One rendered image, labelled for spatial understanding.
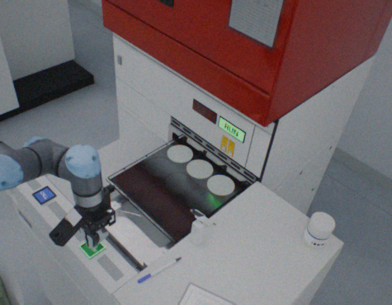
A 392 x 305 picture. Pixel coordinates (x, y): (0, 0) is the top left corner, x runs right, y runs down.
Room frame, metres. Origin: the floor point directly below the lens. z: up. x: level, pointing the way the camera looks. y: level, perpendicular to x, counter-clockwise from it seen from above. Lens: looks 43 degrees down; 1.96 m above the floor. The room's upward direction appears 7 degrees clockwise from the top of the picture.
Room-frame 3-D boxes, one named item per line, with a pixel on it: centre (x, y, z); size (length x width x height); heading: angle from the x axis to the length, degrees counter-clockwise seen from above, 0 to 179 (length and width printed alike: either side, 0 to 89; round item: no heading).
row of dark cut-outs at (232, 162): (1.12, -0.05, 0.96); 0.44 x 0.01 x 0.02; 50
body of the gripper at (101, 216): (0.65, 0.25, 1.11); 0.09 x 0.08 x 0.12; 140
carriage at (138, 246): (0.76, 0.21, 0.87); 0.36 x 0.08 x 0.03; 50
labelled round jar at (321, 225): (0.75, -0.39, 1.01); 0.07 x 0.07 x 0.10
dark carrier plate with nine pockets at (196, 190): (0.98, 0.05, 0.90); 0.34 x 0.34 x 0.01; 50
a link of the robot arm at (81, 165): (0.64, 0.26, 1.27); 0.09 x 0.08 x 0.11; 72
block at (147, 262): (0.66, 0.08, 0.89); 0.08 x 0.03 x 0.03; 140
